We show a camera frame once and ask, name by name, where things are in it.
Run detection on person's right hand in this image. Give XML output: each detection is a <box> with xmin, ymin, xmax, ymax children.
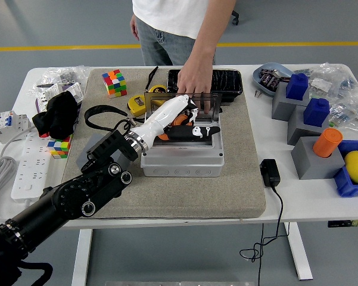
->
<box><xmin>130</xmin><ymin>14</ymin><xmax>141</xmax><ymax>41</ymax></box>

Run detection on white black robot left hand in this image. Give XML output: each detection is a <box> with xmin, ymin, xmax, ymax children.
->
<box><xmin>133</xmin><ymin>94</ymin><xmax>222</xmax><ymax>149</ymax></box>

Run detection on person's left hand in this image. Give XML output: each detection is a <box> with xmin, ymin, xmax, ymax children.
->
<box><xmin>177</xmin><ymin>58</ymin><xmax>214</xmax><ymax>116</ymax></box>

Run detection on orange cylinder battery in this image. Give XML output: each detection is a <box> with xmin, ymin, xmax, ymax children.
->
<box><xmin>157</xmin><ymin>114</ymin><xmax>195</xmax><ymax>141</ymax></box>
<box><xmin>312</xmin><ymin>128</ymin><xmax>344</xmax><ymax>158</ymax></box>

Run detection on smoked transparent box lid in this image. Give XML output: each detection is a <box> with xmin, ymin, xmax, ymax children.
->
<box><xmin>143</xmin><ymin>91</ymin><xmax>224</xmax><ymax>123</ymax></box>

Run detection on grey block with round hole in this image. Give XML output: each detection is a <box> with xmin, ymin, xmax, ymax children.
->
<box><xmin>291</xmin><ymin>136</ymin><xmax>345</xmax><ymax>181</ymax></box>
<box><xmin>76</xmin><ymin>133</ymin><xmax>131</xmax><ymax>175</ymax></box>

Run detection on light grey electrical box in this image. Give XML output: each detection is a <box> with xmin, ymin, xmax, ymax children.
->
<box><xmin>140</xmin><ymin>119</ymin><xmax>225</xmax><ymax>179</ymax></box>

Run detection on black plastic tray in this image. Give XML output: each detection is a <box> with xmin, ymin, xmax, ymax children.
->
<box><xmin>166</xmin><ymin>69</ymin><xmax>244</xmax><ymax>105</ymax></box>

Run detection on yellow tape measure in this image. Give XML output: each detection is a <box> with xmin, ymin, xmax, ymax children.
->
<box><xmin>127</xmin><ymin>95</ymin><xmax>147</xmax><ymax>117</ymax></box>

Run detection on yellow tape measure 5m label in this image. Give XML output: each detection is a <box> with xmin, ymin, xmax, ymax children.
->
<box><xmin>145</xmin><ymin>66</ymin><xmax>169</xmax><ymax>105</ymax></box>

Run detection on person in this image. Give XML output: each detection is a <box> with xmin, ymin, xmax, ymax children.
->
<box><xmin>130</xmin><ymin>0</ymin><xmax>238</xmax><ymax>116</ymax></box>

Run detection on black table control panel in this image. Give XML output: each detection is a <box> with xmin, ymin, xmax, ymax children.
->
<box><xmin>327</xmin><ymin>219</ymin><xmax>358</xmax><ymax>229</ymax></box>

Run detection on white-edged colourful puzzle cube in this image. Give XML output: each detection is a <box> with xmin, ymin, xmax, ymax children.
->
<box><xmin>101</xmin><ymin>69</ymin><xmax>128</xmax><ymax>98</ymax></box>

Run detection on blue-grey shallow bowl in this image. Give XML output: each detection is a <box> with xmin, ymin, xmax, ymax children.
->
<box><xmin>252</xmin><ymin>62</ymin><xmax>294</xmax><ymax>98</ymax></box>

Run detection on white table leg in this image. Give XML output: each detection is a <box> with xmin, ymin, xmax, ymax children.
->
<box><xmin>71</xmin><ymin>228</ymin><xmax>93</xmax><ymax>286</ymax></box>
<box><xmin>283</xmin><ymin>222</ymin><xmax>313</xmax><ymax>281</ymax></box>

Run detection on grey-brown fabric mat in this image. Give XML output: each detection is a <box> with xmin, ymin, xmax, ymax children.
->
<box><xmin>56</xmin><ymin>68</ymin><xmax>267</xmax><ymax>220</ymax></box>

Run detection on blue plastic bin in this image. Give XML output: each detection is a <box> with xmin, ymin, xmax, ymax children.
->
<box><xmin>333</xmin><ymin>139</ymin><xmax>358</xmax><ymax>198</ymax></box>

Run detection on brown silver packet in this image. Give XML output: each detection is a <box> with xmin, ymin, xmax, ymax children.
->
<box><xmin>270</xmin><ymin>70</ymin><xmax>291</xmax><ymax>83</ymax></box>

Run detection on clear bag of screws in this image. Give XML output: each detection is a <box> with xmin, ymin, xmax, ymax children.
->
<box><xmin>34</xmin><ymin>66</ymin><xmax>92</xmax><ymax>90</ymax></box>

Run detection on white breaker on purple card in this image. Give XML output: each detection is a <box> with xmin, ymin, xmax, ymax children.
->
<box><xmin>35</xmin><ymin>82</ymin><xmax>85</xmax><ymax>113</ymax></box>

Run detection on grey holder block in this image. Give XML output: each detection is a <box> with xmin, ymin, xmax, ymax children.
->
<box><xmin>271</xmin><ymin>82</ymin><xmax>310</xmax><ymax>122</ymax></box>
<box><xmin>287</xmin><ymin>104</ymin><xmax>330</xmax><ymax>146</ymax></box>

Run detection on blue stepped block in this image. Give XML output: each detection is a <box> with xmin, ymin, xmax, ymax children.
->
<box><xmin>285</xmin><ymin>73</ymin><xmax>309</xmax><ymax>101</ymax></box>
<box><xmin>303</xmin><ymin>98</ymin><xmax>330</xmax><ymax>128</ymax></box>

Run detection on yellow lemon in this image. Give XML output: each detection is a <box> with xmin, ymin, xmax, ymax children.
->
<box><xmin>344</xmin><ymin>150</ymin><xmax>358</xmax><ymax>185</ymax></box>

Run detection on black cloth glove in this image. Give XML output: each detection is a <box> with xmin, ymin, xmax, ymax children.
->
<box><xmin>32</xmin><ymin>91</ymin><xmax>80</xmax><ymax>140</ymax></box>

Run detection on stickerless colourful puzzle cube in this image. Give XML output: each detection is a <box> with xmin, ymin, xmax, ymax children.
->
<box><xmin>46</xmin><ymin>133</ymin><xmax>74</xmax><ymax>160</ymax></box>

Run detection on black power adapter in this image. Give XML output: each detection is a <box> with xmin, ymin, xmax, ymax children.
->
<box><xmin>259</xmin><ymin>158</ymin><xmax>281</xmax><ymax>188</ymax></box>

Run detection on clear bag of parts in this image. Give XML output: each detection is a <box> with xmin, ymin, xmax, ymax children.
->
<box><xmin>294</xmin><ymin>62</ymin><xmax>358</xmax><ymax>101</ymax></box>
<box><xmin>327</xmin><ymin>98</ymin><xmax>358</xmax><ymax>141</ymax></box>

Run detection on white power strip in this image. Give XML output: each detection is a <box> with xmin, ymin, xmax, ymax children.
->
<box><xmin>11</xmin><ymin>132</ymin><xmax>53</xmax><ymax>201</ymax></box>

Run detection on white blue circuit breaker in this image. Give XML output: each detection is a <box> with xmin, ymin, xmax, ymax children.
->
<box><xmin>0</xmin><ymin>110</ymin><xmax>30</xmax><ymax>145</ymax></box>

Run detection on black adapter cord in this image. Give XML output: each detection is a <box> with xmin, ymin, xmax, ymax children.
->
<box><xmin>239</xmin><ymin>184</ymin><xmax>290</xmax><ymax>286</ymax></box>

